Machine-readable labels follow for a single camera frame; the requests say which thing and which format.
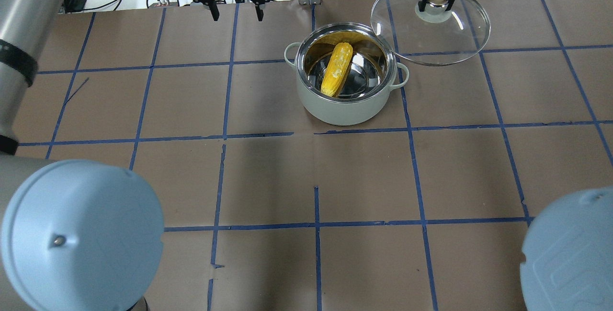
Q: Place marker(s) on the pale green cooking pot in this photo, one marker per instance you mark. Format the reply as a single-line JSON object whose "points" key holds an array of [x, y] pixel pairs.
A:
{"points": [[374, 73]]}

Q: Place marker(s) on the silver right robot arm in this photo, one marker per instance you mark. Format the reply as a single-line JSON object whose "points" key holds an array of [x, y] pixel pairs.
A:
{"points": [[512, 160]]}

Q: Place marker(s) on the glass pot lid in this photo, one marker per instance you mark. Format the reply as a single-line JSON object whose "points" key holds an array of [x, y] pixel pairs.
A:
{"points": [[435, 37]]}

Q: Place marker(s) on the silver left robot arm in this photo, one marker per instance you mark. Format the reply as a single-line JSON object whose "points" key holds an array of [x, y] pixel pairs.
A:
{"points": [[76, 235]]}

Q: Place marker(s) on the yellow corn cob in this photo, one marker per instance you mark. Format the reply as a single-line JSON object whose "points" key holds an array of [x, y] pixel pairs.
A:
{"points": [[337, 69]]}

